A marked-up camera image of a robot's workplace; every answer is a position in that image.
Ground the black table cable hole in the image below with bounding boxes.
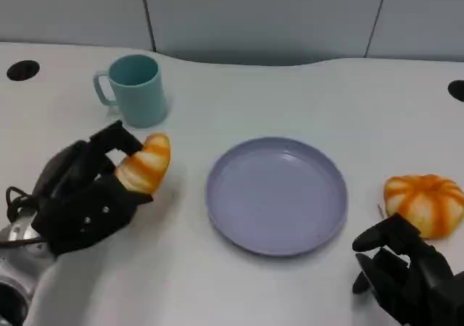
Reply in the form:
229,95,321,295
447,80,464,104
6,59,41,82

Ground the lilac plate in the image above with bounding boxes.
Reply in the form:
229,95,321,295
205,136,349,258

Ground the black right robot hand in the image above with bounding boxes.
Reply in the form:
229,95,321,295
352,213,464,326

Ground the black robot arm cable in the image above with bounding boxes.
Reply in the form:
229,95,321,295
4,185,41,249

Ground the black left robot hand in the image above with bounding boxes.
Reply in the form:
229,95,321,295
30,120,154,258

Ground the orange white ring toy bread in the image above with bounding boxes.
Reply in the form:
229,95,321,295
114,133,172,196

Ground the orange white round toy bread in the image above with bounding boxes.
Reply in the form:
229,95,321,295
384,174,464,241

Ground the pale green mug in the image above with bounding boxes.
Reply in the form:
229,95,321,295
93,54,170,129

